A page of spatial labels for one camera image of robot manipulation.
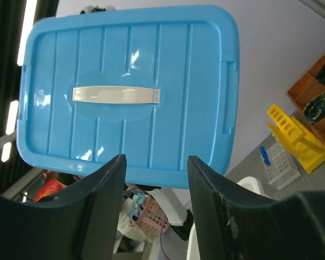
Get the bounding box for yellow test tube rack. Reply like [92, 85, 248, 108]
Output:
[266, 104, 325, 174]

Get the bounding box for clear plastic tube rack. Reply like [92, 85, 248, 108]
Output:
[261, 142, 301, 190]

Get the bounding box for white plastic bin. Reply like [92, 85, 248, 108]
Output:
[186, 176, 269, 260]

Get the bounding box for wooden compartment tray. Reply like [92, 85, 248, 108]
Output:
[287, 54, 325, 145]

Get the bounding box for rolled tie yellow floral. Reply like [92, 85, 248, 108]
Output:
[303, 92, 325, 124]

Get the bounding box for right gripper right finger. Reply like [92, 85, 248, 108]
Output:
[187, 156, 325, 259]

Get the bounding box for pink plastic basket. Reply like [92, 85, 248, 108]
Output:
[130, 197, 170, 236]

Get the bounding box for blue plastic tray lid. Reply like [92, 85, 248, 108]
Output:
[16, 5, 240, 189]

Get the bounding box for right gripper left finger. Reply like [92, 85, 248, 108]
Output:
[0, 154, 127, 259]

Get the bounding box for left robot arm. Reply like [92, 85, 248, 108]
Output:
[138, 185, 194, 241]

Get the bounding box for clear test tube blue cap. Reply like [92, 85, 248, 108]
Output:
[259, 146, 271, 166]

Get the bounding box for red orange bag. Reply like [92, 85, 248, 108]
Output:
[34, 178, 66, 203]

